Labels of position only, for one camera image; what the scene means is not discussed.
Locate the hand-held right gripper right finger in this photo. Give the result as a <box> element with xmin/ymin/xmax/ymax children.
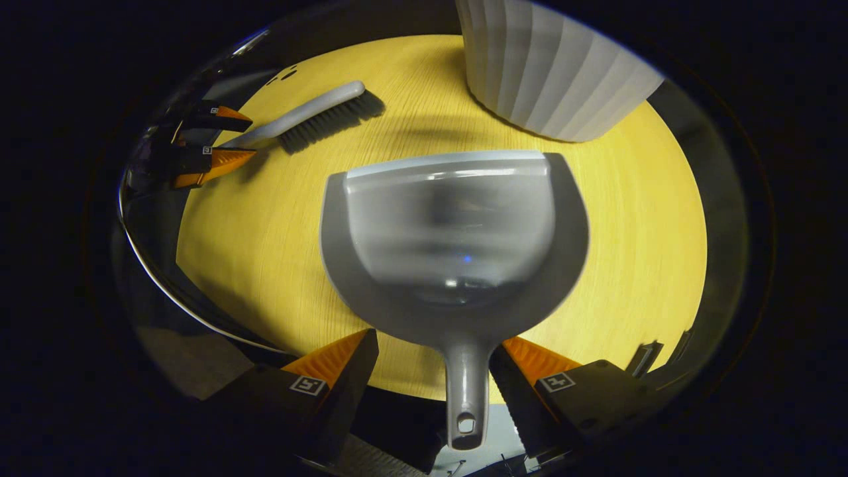
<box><xmin>489</xmin><ymin>336</ymin><xmax>658</xmax><ymax>464</ymax></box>

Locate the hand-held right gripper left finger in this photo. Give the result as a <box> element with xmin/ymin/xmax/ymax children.
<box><xmin>202</xmin><ymin>328</ymin><xmax>380</xmax><ymax>468</ymax></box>

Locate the small grey broom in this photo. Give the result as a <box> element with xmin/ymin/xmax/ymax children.
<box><xmin>219</xmin><ymin>80</ymin><xmax>386</xmax><ymax>155</ymax></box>

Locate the grey plastic dustpan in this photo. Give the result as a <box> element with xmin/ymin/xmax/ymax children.
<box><xmin>319</xmin><ymin>150</ymin><xmax>590</xmax><ymax>451</ymax></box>

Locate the white ribbed garbage bin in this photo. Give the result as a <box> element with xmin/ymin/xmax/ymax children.
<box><xmin>455</xmin><ymin>0</ymin><xmax>665</xmax><ymax>143</ymax></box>

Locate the wooden desktop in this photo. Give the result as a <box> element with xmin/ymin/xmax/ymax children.
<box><xmin>176</xmin><ymin>34</ymin><xmax>708</xmax><ymax>403</ymax></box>

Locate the metal desk bracket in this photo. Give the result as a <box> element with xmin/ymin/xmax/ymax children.
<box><xmin>626</xmin><ymin>340</ymin><xmax>664</xmax><ymax>380</ymax></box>
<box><xmin>669</xmin><ymin>328</ymin><xmax>693</xmax><ymax>365</ymax></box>

